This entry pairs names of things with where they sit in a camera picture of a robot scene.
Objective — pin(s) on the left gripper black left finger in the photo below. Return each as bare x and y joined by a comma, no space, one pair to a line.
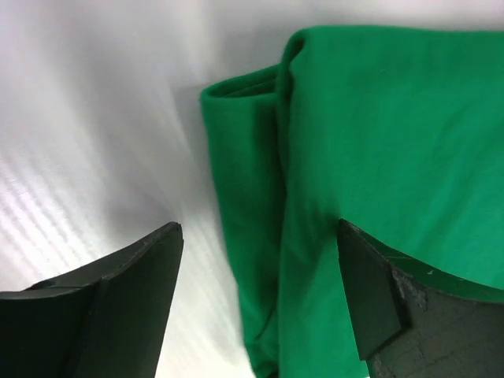
106,318

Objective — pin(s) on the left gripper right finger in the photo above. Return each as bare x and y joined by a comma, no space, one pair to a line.
412,320

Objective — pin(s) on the green t shirt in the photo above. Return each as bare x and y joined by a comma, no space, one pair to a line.
396,130

